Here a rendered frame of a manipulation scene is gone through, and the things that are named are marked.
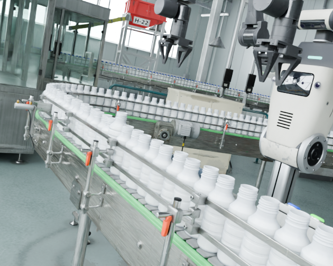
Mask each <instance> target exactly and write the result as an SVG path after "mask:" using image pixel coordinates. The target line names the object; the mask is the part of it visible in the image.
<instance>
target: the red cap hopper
mask: <svg viewBox="0 0 333 266"><path fill-rule="evenodd" d="M154 5H155V4H152V3H149V2H145V1H141V0H127V1H126V2H125V11H124V14H128V15H131V17H132V21H128V20H126V21H123V22H122V28H121V33H120V37H119V43H118V49H117V54H116V60H115V66H116V64H118V67H120V66H121V64H122V59H123V61H124V62H125V64H128V63H127V62H126V60H125V59H124V57H123V55H124V56H125V57H126V59H127V61H128V62H129V64H130V65H132V63H131V61H130V60H129V58H128V57H127V55H132V56H136V57H140V58H145V59H148V60H147V61H145V62H144V63H142V64H141V65H139V68H140V67H141V66H143V65H144V64H146V63H147V62H149V64H147V65H146V66H144V68H147V67H148V73H149V72H150V71H151V66H152V63H154V62H155V64H154V69H153V72H155V74H156V70H157V67H158V61H159V56H160V49H159V45H158V50H157V53H156V58H154V57H153V56H154V50H155V45H156V39H157V36H160V35H161V34H164V30H165V25H166V23H167V21H166V20H167V18H166V17H163V16H161V15H157V14H155V12H154ZM129 17H130V16H129ZM129 20H130V19H129ZM161 24H162V29H161V32H158V31H159V25H161ZM152 26H156V29H155V31H153V30H148V29H146V28H149V27H152ZM129 27H130V28H129ZM135 29H137V30H135ZM127 30H131V31H135V32H140V33H144V34H148V35H153V36H154V40H153V45H152V51H151V56H146V55H141V54H136V53H132V52H127V51H124V47H125V41H126V36H127ZM139 30H144V31H148V32H152V33H155V34H152V33H148V32H143V31H139ZM123 33H124V34H123ZM122 39H123V40H122ZM121 45H122V46H121ZM126 54H127V55H126ZM118 60H119V61H118ZM114 83H115V84H118V82H117V81H116V80H114V79H112V83H111V85H112V84H114ZM113 89H114V90H113ZM116 90H117V87H112V93H111V95H114V92H115V91H116ZM145 96H146V92H143V96H142V101H144V99H145ZM151 96H152V94H151V93H149V95H148V97H150V99H149V102H150V101H151Z"/></svg>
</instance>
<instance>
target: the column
mask: <svg viewBox="0 0 333 266"><path fill-rule="evenodd" d="M223 1H224V0H213V3H212V7H211V12H210V17H209V22H208V26H207V31H206V36H205V41H204V44H203V48H202V53H201V58H200V63H199V68H198V72H197V77H196V81H197V83H198V81H200V82H202V84H203V83H205V81H206V76H207V72H208V67H209V62H210V58H211V53H212V49H213V46H209V45H208V44H209V43H211V42H212V41H213V40H214V39H215V36H216V32H217V27H218V22H219V18H220V13H221V8H222V5H223Z"/></svg>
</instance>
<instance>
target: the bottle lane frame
mask: <svg viewBox="0 0 333 266"><path fill-rule="evenodd" d="M38 123H39V126H40V127H41V130H40V134H41V135H42V136H40V138H39V144H38V147H37V146H36V145H35V144H34V149H35V150H36V152H37V153H38V154H39V155H40V156H41V158H42V159H43V160H44V161H46V159H47V150H48V148H49V141H50V134H51V131H48V126H49V124H48V123H47V122H46V121H45V120H43V119H42V118H41V117H38ZM62 145H63V146H64V148H63V153H60V154H53V156H52V157H51V162H59V159H60V158H59V157H60V155H61V156H62V161H61V163H58V164H52V165H51V166H50V167H49V168H50V169H51V170H52V171H53V173H54V174H55V175H56V177H57V178H58V179H59V180H60V182H61V183H62V184H63V185H64V187H65V188H66V189H67V190H68V192H69V193H70V192H71V185H72V181H73V180H74V179H76V180H77V181H78V182H79V183H80V185H81V186H82V193H83V191H84V190H85V187H86V181H87V175H88V169H89V166H86V155H84V154H83V153H81V152H80V150H79V149H77V148H76V147H75V146H74V145H73V144H72V143H70V142H69V141H68V140H67V139H65V137H64V136H62V135H61V134H60V133H59V132H57V130H55V133H54V140H53V147H52V151H53V152H61V147H62ZM103 184H105V185H106V187H105V192H104V194H101V195H92V197H91V198H90V200H89V206H97V205H99V199H100V197H102V198H103V203H102V207H98V208H90V209H89V211H88V212H86V214H87V215H88V216H89V218H90V219H91V220H92V221H93V223H94V224H95V225H96V226H97V227H98V229H99V230H100V231H101V232H102V234H103V235H104V237H105V238H106V239H107V240H108V241H109V243H110V244H111V245H112V246H113V248H114V249H115V250H116V251H117V253H118V254H119V255H120V256H121V258H122V259H123V260H124V261H125V263H126V264H127V265H128V266H159V265H160V260H161V255H162V250H163V246H164V241H165V236H162V235H161V231H162V225H163V222H162V221H161V220H160V219H159V218H156V217H155V215H154V214H153V213H152V211H149V210H148V209H147V208H146V207H145V205H142V204H141V203H140V202H139V201H138V199H135V198H134V197H133V196H132V194H130V193H129V192H127V191H126V189H124V188H122V187H121V186H120V184H118V183H117V182H115V180H113V179H112V178H111V177H110V176H109V175H107V174H106V173H105V172H104V171H103V170H102V169H101V168H99V167H98V166H97V165H96V164H95V165H94V171H93V175H92V181H91V187H90V192H91V193H100V192H101V189H102V185H103ZM83 199H84V197H83V195H81V201H80V205H81V204H82V203H83ZM196 250H197V249H194V248H192V247H191V246H190V245H189V244H188V243H187V242H186V240H183V239H182V238H181V237H179V236H178V235H177V232H174V236H173V241H172V245H171V250H170V254H169V259H168V263H167V266H182V261H183V259H185V260H186V261H187V262H188V263H189V266H213V265H212V264H211V263H210V262H209V261H208V258H204V257H203V256H202V255H200V254H199V253H198V252H197V251H196Z"/></svg>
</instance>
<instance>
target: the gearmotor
mask: <svg viewBox="0 0 333 266"><path fill-rule="evenodd" d="M199 134H200V125H199V124H198V123H195V122H188V121H184V120H177V119H173V120H171V122H170V123H169V122H163V121H156V123H155V128H154V134H153V139H158V140H162V141H164V143H167V144H170V141H171V136H177V137H183V138H184V141H185V139H186V138H191V139H197V138H198V137H199ZM184 141H183V144H182V151H183V147H184Z"/></svg>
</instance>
